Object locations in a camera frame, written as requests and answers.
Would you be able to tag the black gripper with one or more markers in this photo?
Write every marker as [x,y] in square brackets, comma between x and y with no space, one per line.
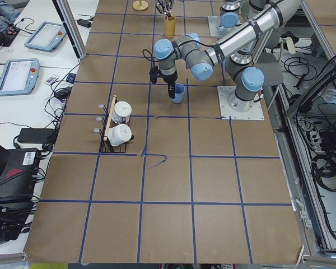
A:
[169,79]
[164,6]

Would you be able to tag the blue cup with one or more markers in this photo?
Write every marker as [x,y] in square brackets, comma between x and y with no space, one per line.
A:
[179,93]

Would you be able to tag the bamboo cylinder holder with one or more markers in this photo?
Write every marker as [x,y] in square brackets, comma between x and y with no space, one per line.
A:
[169,26]

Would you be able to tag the wooden mug tree stand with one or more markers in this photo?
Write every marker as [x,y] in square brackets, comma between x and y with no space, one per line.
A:
[140,5]

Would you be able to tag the white mug upper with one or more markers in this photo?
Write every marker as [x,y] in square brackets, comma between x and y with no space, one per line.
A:
[122,112]

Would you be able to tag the white mug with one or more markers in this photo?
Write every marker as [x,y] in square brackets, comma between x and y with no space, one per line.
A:
[122,112]
[120,134]

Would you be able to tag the white mug lower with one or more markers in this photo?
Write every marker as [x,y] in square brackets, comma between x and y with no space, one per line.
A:
[120,134]

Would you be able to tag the remote control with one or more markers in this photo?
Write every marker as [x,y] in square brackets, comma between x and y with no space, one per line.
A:
[51,79]

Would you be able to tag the teach pendant upper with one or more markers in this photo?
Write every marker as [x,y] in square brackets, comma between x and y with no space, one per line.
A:
[46,37]

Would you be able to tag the teach pendant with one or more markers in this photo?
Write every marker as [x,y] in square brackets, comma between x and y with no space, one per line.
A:
[46,37]
[19,77]

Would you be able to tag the black power adapter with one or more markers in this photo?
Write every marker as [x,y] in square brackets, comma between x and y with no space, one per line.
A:
[35,135]

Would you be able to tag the teach pendant lower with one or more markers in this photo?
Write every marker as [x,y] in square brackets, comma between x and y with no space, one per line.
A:
[19,77]

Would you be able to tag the black computer box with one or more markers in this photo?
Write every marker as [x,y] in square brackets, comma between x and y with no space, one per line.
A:
[17,168]

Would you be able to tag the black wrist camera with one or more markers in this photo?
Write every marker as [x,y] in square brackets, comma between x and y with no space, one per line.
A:
[154,74]

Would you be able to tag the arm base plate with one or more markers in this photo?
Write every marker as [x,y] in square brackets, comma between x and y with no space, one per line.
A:
[215,30]
[232,108]

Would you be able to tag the black wire mug rack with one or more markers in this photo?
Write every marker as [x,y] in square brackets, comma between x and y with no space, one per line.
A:
[107,123]

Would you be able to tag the aluminium frame post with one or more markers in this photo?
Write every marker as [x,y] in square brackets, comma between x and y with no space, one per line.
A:
[65,14]

